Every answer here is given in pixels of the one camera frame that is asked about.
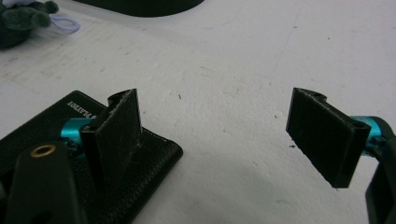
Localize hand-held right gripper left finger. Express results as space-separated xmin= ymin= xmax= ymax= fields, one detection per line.
xmin=59 ymin=88 xmax=144 ymax=190

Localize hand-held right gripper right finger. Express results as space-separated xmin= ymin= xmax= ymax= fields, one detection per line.
xmin=285 ymin=87 xmax=387 ymax=189

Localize pale purple elastic loop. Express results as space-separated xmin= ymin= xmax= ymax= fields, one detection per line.
xmin=49 ymin=15 xmax=81 ymax=35

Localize black round object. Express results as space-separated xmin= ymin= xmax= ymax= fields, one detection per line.
xmin=73 ymin=0 xmax=205 ymax=18

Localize dark green plush toy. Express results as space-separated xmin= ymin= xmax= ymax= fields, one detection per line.
xmin=0 ymin=0 xmax=60 ymax=49

